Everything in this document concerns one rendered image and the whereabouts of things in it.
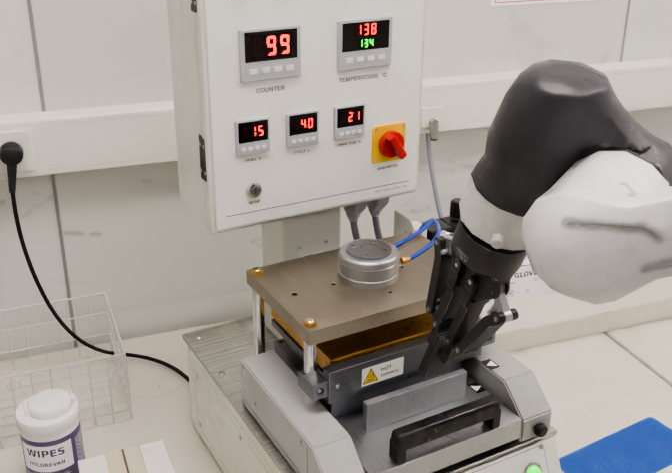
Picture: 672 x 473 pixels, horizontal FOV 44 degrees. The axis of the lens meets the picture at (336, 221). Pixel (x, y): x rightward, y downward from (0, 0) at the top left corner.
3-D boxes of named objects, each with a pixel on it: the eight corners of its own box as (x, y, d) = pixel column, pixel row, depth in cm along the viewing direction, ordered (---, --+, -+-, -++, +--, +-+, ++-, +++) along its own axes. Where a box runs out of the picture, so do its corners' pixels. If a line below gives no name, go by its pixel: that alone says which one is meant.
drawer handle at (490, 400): (388, 456, 97) (389, 428, 95) (489, 418, 103) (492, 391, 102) (397, 466, 95) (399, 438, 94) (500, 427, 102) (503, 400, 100)
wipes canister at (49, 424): (27, 472, 126) (12, 390, 120) (86, 459, 129) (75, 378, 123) (29, 511, 119) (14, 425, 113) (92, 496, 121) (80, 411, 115)
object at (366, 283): (230, 309, 118) (226, 225, 113) (411, 263, 132) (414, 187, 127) (308, 397, 99) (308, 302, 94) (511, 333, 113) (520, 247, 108)
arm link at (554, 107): (631, 287, 72) (666, 232, 79) (707, 170, 63) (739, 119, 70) (454, 182, 77) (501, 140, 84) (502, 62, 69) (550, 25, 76)
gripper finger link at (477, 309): (497, 264, 87) (504, 274, 86) (465, 334, 94) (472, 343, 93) (466, 272, 85) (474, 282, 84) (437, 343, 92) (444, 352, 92)
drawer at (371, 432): (263, 374, 119) (261, 327, 116) (392, 335, 129) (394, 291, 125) (370, 502, 95) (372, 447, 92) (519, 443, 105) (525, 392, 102)
